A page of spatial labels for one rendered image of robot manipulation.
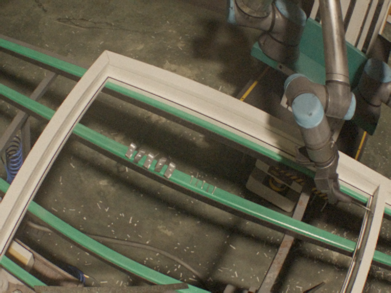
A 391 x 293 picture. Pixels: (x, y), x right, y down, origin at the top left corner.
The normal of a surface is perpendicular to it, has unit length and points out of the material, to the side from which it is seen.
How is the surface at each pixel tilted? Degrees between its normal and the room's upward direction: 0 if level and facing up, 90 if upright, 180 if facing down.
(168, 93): 90
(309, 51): 90
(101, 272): 0
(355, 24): 90
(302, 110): 36
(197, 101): 90
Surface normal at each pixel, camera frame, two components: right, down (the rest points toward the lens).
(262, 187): -0.49, 0.59
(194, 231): 0.21, -0.63
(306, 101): -0.40, -0.65
